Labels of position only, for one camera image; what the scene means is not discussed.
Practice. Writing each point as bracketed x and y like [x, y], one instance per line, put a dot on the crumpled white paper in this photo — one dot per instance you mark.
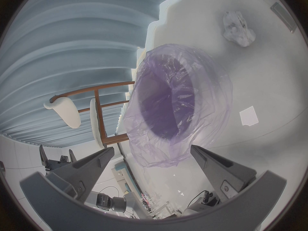
[237, 30]

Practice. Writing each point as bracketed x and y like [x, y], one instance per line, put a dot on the wooden chair with white cushions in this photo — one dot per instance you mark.
[65, 112]

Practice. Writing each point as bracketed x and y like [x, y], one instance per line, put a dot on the white trash bin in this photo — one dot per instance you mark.
[208, 80]

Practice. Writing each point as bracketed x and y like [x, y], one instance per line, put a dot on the clear plastic box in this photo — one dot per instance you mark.
[282, 15]

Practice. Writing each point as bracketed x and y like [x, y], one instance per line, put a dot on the pale blue curtain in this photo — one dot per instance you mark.
[72, 44]

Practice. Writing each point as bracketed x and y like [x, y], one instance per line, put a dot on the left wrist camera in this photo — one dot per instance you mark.
[64, 158]

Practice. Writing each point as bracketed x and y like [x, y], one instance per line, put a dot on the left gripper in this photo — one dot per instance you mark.
[54, 165]

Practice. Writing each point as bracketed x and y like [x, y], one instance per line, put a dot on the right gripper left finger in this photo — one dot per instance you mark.
[79, 174]

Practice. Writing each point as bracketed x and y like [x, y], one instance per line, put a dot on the purple plastic bag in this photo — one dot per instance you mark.
[163, 105]

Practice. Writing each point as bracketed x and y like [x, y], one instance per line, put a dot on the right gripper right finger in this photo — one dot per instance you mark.
[221, 174]

